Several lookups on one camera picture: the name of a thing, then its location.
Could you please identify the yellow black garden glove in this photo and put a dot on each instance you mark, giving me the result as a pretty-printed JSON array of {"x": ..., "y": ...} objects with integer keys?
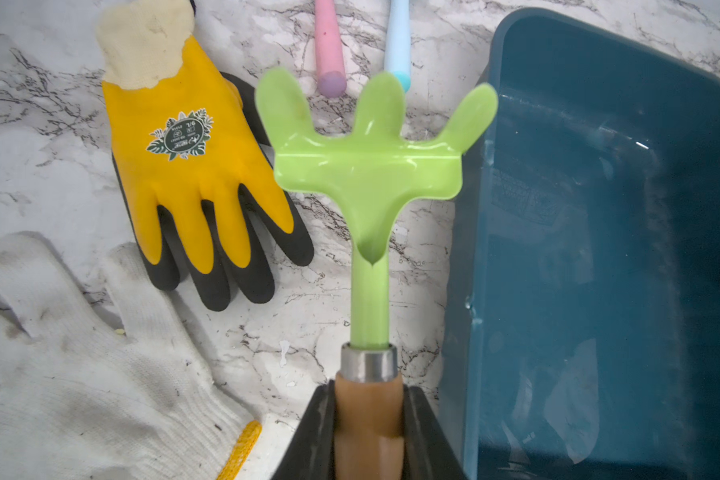
[{"x": 188, "y": 150}]

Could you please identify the blue fork white handle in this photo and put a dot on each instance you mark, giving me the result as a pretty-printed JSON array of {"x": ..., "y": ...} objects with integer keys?
[{"x": 397, "y": 59}]

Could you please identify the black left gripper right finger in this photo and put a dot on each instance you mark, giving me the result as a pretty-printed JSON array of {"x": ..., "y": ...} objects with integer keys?
[{"x": 427, "y": 453}]

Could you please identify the purple rake pink handle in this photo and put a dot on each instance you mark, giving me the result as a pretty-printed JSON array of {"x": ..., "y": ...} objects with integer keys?
[{"x": 331, "y": 75}]

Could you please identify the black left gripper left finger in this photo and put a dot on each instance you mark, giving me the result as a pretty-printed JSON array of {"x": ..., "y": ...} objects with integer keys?
[{"x": 310, "y": 453}]

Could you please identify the dark teal storage box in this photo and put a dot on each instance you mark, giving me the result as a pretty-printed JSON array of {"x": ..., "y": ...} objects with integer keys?
[{"x": 582, "y": 327}]

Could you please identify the white knit glove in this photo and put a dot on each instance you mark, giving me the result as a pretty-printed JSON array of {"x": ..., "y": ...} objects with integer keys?
[{"x": 81, "y": 400}]

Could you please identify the yellow strip on table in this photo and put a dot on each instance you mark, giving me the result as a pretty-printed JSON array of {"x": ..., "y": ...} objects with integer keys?
[{"x": 241, "y": 451}]

